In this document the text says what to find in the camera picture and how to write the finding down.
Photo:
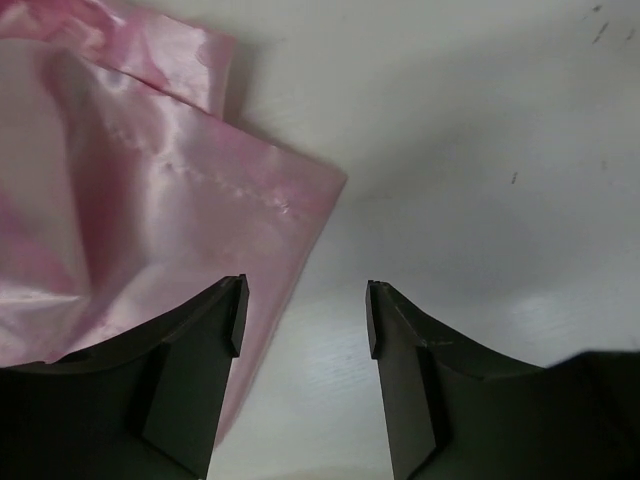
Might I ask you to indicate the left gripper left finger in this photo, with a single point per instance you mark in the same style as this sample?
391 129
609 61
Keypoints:
142 405

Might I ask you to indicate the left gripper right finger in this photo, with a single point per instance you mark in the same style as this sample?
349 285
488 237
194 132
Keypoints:
456 409

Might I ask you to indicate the pink satin cloth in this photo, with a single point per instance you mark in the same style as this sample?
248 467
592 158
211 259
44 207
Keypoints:
124 193

